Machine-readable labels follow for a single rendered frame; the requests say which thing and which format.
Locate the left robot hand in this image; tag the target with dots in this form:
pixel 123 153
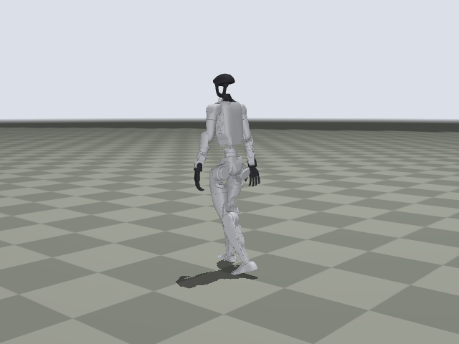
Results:
pixel 197 176

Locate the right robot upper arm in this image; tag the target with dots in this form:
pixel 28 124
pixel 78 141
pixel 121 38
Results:
pixel 246 128

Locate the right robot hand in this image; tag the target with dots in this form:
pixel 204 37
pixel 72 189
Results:
pixel 254 174

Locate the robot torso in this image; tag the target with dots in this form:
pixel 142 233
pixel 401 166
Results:
pixel 229 131

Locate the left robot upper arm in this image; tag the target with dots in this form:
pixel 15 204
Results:
pixel 212 112

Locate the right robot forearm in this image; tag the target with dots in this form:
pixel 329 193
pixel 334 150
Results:
pixel 250 151

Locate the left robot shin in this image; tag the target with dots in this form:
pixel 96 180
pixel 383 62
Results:
pixel 235 237

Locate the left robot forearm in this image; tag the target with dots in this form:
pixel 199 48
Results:
pixel 203 150

